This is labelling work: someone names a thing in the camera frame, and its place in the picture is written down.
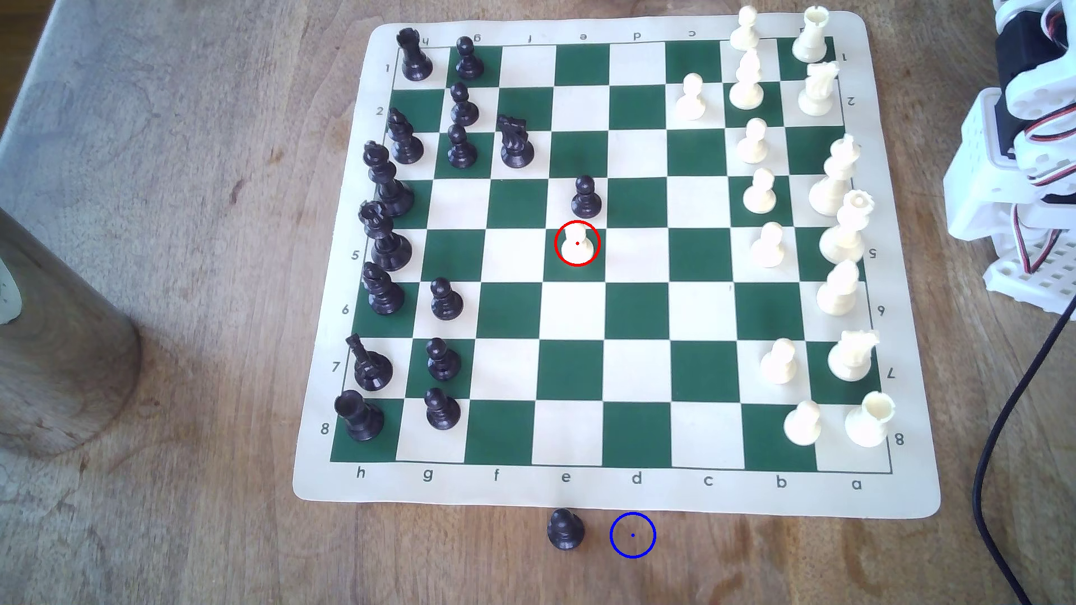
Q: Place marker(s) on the white pawn chess piece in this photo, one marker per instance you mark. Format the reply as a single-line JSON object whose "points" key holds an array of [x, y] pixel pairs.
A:
{"points": [[804, 427], [767, 250], [691, 102], [779, 365], [753, 147], [578, 249], [744, 34], [760, 196]]}

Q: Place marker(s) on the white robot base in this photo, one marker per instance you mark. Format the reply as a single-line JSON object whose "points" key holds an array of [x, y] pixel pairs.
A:
{"points": [[975, 185]]}

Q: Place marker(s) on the black pawn chess piece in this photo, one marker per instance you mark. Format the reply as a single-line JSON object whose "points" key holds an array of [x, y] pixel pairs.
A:
{"points": [[461, 151], [586, 202], [441, 412], [566, 534], [463, 109], [445, 304], [442, 363], [468, 63]]}

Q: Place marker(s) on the green and white chess mat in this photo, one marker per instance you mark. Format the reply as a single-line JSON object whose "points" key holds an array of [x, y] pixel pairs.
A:
{"points": [[639, 319]]}

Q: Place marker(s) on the black bishop chess piece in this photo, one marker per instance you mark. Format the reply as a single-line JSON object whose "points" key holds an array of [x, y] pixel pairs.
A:
{"points": [[384, 296], [406, 144]]}

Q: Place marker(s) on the black knight chess piece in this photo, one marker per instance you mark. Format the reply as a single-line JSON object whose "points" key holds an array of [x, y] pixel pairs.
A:
{"points": [[371, 370], [515, 147]]}

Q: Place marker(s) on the black queen chess piece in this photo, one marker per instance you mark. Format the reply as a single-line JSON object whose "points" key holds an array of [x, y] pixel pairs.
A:
{"points": [[387, 245]]}

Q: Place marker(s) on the black king chess piece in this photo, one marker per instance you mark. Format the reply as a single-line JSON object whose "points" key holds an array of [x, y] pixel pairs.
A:
{"points": [[389, 191]]}

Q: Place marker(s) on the black rook chess piece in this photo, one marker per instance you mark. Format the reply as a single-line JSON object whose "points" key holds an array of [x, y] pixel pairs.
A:
{"points": [[361, 420], [413, 59]]}

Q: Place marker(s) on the white bishop chess piece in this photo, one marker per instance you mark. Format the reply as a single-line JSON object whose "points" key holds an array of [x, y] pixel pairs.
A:
{"points": [[838, 294], [746, 88]]}

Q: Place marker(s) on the white queen chess piece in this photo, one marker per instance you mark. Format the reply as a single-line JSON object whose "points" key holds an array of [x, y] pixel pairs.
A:
{"points": [[843, 239]]}

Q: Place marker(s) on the white king chess piece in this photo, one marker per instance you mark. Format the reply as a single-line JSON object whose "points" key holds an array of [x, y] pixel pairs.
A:
{"points": [[832, 189]]}

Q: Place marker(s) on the white knight chess piece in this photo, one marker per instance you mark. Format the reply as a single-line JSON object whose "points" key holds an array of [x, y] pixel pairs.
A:
{"points": [[851, 360], [817, 94]]}

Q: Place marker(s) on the white rook chess piece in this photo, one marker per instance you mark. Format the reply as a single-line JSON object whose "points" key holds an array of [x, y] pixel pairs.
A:
{"points": [[811, 38], [868, 423]]}

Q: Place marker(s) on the brown cylindrical container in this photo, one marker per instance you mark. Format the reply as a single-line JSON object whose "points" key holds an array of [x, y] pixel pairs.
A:
{"points": [[59, 353]]}

